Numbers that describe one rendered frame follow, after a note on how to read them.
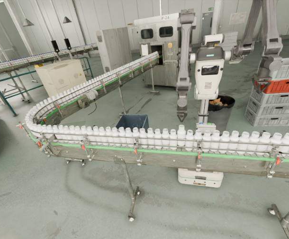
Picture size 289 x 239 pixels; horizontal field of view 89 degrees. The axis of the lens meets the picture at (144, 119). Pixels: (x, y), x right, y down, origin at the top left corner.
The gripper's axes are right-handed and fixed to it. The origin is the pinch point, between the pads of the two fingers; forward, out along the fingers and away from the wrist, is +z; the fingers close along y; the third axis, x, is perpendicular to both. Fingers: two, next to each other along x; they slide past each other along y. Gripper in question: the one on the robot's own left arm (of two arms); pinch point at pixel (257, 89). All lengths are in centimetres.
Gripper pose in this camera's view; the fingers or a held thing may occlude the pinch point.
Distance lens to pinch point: 119.8
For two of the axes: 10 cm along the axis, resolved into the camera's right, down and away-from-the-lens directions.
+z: 1.2, 8.4, 5.3
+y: 2.1, -5.4, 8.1
